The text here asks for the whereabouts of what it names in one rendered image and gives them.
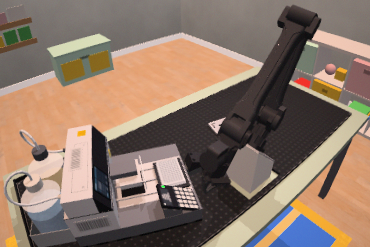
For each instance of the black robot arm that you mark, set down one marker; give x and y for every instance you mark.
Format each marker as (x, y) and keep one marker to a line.
(263, 94)

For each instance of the beige bottle with black cap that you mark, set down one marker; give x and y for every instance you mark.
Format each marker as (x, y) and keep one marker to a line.
(49, 166)

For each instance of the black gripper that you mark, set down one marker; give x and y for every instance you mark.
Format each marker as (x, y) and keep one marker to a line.
(215, 182)

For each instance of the translucent plastic bottle with blue liquid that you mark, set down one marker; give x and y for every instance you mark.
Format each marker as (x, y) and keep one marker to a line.
(48, 216)

